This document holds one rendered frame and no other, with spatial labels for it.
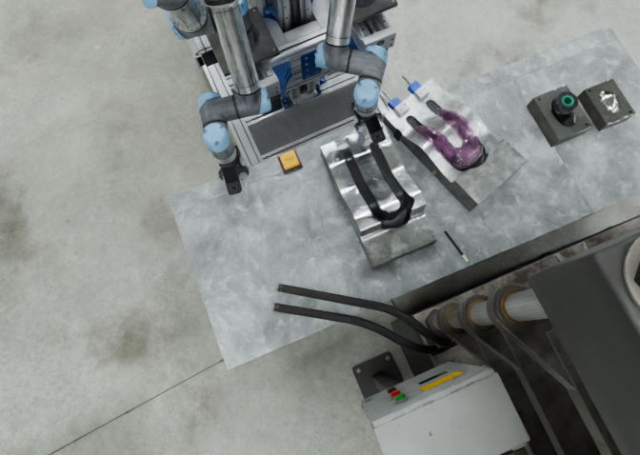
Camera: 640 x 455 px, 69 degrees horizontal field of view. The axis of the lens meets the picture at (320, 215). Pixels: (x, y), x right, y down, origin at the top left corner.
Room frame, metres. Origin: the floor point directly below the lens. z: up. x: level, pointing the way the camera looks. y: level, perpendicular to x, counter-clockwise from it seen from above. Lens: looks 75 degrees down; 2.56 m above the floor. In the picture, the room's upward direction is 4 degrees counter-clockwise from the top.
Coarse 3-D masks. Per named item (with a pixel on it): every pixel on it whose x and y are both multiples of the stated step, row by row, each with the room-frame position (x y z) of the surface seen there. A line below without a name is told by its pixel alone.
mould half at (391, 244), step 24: (360, 144) 0.73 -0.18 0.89; (384, 144) 0.72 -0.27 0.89; (336, 168) 0.63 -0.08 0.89; (360, 168) 0.63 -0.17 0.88; (384, 192) 0.52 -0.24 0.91; (408, 192) 0.50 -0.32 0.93; (360, 216) 0.43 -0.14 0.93; (360, 240) 0.36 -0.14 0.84; (384, 240) 0.35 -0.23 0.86; (408, 240) 0.34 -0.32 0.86; (432, 240) 0.34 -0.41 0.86; (384, 264) 0.27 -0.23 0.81
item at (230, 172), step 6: (222, 168) 0.58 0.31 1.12; (228, 168) 0.57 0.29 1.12; (234, 168) 0.57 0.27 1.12; (228, 174) 0.56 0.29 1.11; (234, 174) 0.56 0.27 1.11; (228, 180) 0.54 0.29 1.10; (234, 180) 0.54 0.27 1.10; (228, 186) 0.53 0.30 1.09; (234, 186) 0.52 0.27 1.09; (240, 186) 0.52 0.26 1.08; (234, 192) 0.51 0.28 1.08
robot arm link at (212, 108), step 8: (200, 96) 0.75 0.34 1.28; (208, 96) 0.75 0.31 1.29; (216, 96) 0.75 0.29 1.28; (200, 104) 0.73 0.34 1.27; (208, 104) 0.72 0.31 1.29; (216, 104) 0.72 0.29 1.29; (224, 104) 0.72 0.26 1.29; (232, 104) 0.72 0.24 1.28; (200, 112) 0.70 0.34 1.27; (208, 112) 0.69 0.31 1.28; (216, 112) 0.69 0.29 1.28; (224, 112) 0.69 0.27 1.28; (232, 112) 0.69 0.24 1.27; (208, 120) 0.67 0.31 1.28; (216, 120) 0.67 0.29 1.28; (224, 120) 0.67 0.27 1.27; (232, 120) 0.69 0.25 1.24
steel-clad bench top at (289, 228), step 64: (512, 64) 1.08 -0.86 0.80; (576, 64) 1.05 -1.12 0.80; (512, 128) 0.79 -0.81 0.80; (192, 192) 0.61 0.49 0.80; (256, 192) 0.59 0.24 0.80; (320, 192) 0.57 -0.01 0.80; (448, 192) 0.53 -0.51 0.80; (512, 192) 0.51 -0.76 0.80; (576, 192) 0.49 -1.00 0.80; (192, 256) 0.36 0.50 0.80; (256, 256) 0.34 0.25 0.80; (320, 256) 0.32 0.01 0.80; (448, 256) 0.28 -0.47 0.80; (256, 320) 0.10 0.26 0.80; (320, 320) 0.08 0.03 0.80
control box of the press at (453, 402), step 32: (384, 384) -0.18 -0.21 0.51; (416, 384) -0.12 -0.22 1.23; (448, 384) -0.11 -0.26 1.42; (480, 384) -0.11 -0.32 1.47; (384, 416) -0.16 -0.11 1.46; (416, 416) -0.16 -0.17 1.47; (448, 416) -0.17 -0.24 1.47; (480, 416) -0.17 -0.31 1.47; (512, 416) -0.18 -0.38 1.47; (384, 448) -0.22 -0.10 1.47; (416, 448) -0.23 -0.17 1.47; (448, 448) -0.23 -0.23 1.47; (480, 448) -0.24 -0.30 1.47
